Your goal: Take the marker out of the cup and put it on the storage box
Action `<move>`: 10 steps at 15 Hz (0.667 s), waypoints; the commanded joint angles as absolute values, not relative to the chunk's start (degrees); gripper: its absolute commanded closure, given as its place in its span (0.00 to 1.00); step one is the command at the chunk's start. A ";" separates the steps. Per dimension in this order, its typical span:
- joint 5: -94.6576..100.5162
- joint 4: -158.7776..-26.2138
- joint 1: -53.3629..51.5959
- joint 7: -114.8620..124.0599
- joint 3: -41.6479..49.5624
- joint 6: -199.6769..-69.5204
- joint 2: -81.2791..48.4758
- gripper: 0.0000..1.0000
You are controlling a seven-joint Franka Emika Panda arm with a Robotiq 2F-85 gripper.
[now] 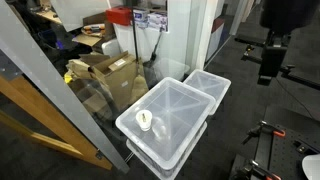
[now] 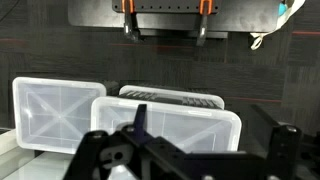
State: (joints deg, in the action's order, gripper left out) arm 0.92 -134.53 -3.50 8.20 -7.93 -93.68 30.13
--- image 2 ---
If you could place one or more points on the clear lower storage bin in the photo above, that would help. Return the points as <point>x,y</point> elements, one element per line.
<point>172,96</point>

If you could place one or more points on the white cloth bag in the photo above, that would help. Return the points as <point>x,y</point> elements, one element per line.
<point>286,9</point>

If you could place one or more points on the large clear storage box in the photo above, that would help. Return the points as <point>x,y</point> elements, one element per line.
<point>192,129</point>

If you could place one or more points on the orange black clamp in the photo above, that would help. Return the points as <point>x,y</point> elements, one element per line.
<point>128,10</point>
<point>205,9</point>

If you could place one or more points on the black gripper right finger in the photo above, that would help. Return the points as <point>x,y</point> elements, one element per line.
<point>281,143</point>

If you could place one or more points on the orange black clamp right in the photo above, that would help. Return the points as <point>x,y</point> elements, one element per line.
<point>205,9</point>

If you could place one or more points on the black perforated mounting board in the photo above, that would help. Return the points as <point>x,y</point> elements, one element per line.
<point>179,15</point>

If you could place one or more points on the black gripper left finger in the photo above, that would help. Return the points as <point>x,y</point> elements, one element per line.
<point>146,157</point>

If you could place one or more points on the small clear storage box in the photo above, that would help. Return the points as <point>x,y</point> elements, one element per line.
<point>51,114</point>

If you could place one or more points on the orange black clamp left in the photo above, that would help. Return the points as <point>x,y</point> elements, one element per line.
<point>128,10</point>

